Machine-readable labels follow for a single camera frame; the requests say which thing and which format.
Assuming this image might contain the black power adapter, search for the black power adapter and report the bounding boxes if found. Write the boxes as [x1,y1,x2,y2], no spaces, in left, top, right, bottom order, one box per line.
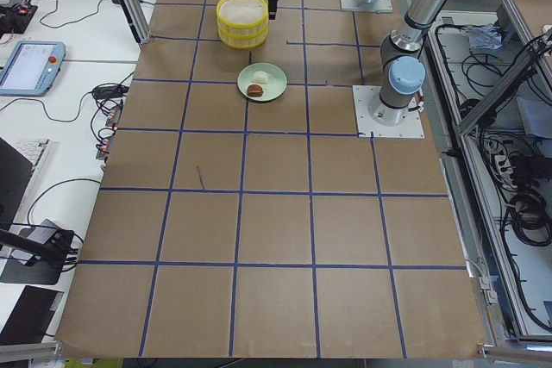
[91,84,129,100]

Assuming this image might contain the yellow bottom steamer layer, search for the yellow bottom steamer layer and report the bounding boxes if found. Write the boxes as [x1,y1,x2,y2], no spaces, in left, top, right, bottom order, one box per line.
[218,28,268,49]

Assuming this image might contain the yellow top steamer layer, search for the yellow top steamer layer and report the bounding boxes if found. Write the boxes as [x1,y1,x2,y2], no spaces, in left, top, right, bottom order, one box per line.
[216,0,268,36]

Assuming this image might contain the blue teach pendant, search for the blue teach pendant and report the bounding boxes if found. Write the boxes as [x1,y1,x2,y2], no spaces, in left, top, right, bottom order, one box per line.
[1,41,66,97]

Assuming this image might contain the brown steamed bun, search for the brown steamed bun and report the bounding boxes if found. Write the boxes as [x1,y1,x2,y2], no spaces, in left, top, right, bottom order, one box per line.
[246,84,264,97]

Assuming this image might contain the light green plate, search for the light green plate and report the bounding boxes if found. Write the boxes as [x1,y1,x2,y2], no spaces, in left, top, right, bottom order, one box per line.
[237,63,287,103]

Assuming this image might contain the yellow steamer layer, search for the yellow steamer layer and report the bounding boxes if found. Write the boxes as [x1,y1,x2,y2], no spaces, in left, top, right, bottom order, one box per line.
[216,0,268,36]
[218,28,268,49]

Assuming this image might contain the black coiled cables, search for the black coiled cables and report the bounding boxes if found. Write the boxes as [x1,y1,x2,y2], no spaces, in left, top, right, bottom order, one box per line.
[482,134,552,248]

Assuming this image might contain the white keyboard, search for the white keyboard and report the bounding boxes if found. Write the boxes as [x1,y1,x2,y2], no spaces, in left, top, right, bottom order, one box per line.
[13,138,52,172]

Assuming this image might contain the black camera stand base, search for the black camera stand base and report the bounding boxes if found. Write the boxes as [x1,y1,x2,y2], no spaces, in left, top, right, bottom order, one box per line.
[1,220,76,286]

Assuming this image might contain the white steamed bun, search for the white steamed bun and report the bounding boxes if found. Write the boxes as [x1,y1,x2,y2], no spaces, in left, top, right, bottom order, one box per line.
[251,71,270,84]

